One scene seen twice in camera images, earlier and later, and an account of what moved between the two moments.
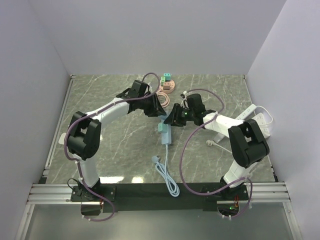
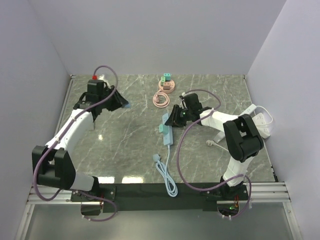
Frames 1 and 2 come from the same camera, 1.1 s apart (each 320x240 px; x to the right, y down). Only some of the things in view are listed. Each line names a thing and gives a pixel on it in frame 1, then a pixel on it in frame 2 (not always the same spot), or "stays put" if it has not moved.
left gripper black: x=156 y=110 to x=119 y=101
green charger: x=162 y=127 stays put
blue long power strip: x=166 y=137 stays put
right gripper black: x=172 y=118 stays put
